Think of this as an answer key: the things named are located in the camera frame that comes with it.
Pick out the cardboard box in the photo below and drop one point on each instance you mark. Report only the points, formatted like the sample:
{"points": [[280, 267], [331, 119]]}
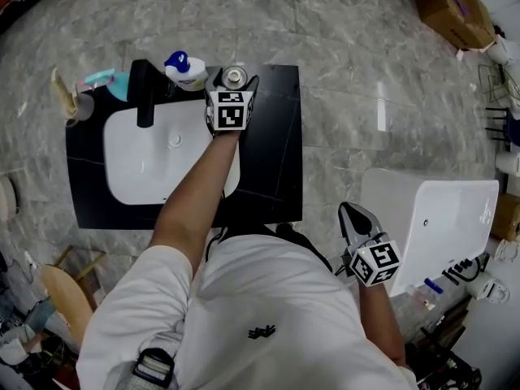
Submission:
{"points": [[451, 10]]}

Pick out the round beige robot vacuum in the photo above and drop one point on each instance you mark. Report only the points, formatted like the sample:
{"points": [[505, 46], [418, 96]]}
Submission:
{"points": [[7, 197]]}

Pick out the black sink countertop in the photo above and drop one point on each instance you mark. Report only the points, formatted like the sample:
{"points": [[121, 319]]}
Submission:
{"points": [[272, 157]]}

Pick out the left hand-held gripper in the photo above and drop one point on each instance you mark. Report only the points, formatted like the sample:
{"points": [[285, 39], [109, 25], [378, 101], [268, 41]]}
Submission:
{"points": [[229, 110]]}

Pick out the black faucet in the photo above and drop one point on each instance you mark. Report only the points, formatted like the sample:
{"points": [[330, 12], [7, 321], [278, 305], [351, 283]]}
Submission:
{"points": [[144, 92]]}

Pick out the teal spray bottle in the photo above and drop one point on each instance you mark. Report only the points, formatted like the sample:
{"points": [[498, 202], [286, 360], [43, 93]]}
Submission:
{"points": [[115, 85]]}

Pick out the white soap pump bottle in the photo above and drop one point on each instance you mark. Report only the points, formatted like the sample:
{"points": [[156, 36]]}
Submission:
{"points": [[189, 75]]}

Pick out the white bathtub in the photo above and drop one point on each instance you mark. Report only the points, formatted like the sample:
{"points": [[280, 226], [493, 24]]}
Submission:
{"points": [[438, 217]]}

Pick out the small metal-lidded jar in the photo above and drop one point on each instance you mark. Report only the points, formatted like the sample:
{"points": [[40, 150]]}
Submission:
{"points": [[235, 75]]}

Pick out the person's right forearm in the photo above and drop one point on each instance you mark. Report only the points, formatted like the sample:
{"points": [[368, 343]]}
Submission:
{"points": [[380, 319]]}

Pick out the person's left forearm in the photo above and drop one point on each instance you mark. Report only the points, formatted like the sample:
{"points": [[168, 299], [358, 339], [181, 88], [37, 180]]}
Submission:
{"points": [[195, 193]]}

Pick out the small blue object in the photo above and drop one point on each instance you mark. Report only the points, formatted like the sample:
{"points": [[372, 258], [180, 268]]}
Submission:
{"points": [[433, 285]]}

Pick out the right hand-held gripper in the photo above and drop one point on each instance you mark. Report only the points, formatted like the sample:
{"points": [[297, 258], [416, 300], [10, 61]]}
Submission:
{"points": [[375, 262]]}

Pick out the white sink basin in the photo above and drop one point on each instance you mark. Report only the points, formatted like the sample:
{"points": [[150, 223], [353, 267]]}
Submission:
{"points": [[138, 165]]}

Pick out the person's white shirt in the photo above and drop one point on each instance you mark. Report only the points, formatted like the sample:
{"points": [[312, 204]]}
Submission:
{"points": [[264, 307]]}

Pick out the wooden stool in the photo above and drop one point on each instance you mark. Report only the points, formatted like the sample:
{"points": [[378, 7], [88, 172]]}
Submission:
{"points": [[67, 295]]}

